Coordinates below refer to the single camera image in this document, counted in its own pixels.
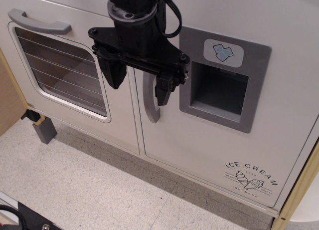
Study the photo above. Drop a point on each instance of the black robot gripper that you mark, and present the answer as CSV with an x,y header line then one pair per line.
x,y
139,40

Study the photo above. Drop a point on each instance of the grey fridge door handle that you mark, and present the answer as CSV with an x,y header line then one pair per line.
x,y
151,108

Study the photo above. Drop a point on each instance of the white toy fridge door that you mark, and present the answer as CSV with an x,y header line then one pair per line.
x,y
257,168

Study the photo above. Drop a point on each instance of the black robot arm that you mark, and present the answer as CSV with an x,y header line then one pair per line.
x,y
138,5

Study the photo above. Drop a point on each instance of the grey ice dispenser panel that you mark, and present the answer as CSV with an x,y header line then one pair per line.
x,y
226,76

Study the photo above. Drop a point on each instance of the white toy oven door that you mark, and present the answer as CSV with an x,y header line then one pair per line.
x,y
60,77

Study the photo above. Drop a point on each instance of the grey kitchen leg foot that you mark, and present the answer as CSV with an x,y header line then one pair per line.
x,y
45,131

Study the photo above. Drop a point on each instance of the light wooden left panel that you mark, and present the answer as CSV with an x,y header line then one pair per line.
x,y
12,102

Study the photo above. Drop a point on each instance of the grey oven door handle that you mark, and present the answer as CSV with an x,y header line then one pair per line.
x,y
20,18

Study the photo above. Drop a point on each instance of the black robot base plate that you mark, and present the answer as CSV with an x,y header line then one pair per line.
x,y
27,219

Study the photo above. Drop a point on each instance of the light wooden side post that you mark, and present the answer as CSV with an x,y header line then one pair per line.
x,y
302,184

